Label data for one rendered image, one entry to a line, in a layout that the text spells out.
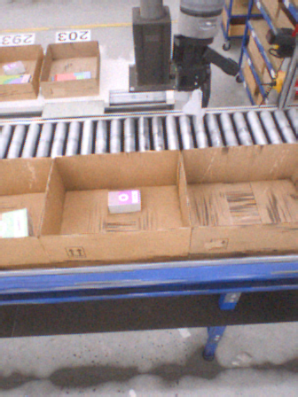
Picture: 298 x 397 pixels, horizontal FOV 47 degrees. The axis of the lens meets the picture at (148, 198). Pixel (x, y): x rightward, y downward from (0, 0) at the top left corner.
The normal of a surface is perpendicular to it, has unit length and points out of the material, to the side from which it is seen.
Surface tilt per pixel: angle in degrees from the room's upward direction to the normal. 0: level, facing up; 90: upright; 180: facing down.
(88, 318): 0
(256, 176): 89
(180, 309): 0
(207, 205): 1
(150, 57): 90
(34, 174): 89
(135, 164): 90
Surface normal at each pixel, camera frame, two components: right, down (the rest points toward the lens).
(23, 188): 0.04, 0.77
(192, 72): 0.29, 0.68
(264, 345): -0.04, -0.62
